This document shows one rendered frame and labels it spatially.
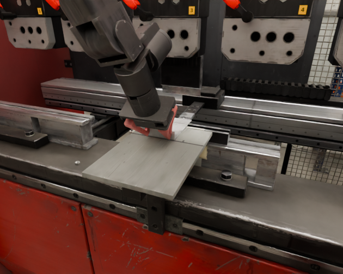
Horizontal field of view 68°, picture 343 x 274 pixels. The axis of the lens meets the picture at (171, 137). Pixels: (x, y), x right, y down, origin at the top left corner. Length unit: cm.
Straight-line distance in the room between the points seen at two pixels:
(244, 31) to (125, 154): 33
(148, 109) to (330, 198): 47
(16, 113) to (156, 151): 59
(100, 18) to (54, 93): 87
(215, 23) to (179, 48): 55
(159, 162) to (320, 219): 36
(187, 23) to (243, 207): 41
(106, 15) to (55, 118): 53
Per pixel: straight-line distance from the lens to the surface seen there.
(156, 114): 49
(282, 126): 88
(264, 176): 65
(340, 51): 55
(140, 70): 42
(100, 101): 108
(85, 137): 85
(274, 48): 54
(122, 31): 40
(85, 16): 40
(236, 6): 51
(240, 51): 54
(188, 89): 63
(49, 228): 99
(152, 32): 48
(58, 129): 89
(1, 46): 131
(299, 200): 67
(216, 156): 65
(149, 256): 78
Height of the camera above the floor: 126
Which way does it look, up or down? 26 degrees down
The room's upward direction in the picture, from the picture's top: straight up
